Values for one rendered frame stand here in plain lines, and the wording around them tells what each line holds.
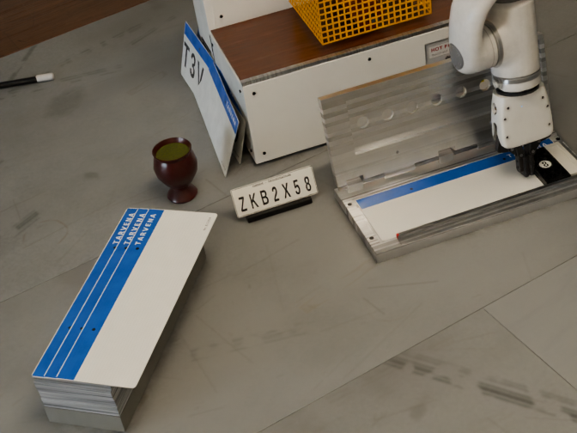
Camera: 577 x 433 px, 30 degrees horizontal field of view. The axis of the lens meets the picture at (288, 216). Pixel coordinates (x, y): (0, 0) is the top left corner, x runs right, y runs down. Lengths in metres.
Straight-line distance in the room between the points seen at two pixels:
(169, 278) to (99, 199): 0.43
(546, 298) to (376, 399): 0.34
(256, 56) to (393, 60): 0.27
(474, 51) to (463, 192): 0.29
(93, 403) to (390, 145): 0.73
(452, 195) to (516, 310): 0.29
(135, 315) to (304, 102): 0.60
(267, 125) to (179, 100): 0.35
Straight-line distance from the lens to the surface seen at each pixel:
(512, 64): 1.88
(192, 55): 2.38
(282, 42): 2.13
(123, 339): 1.68
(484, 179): 2.01
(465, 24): 1.81
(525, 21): 1.86
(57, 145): 2.34
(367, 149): 1.98
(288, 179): 2.01
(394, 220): 1.93
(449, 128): 2.03
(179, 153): 2.04
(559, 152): 2.06
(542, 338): 1.75
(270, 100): 2.06
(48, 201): 2.19
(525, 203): 1.96
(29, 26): 2.84
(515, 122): 1.93
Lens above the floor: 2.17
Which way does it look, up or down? 39 degrees down
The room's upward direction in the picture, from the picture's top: 9 degrees counter-clockwise
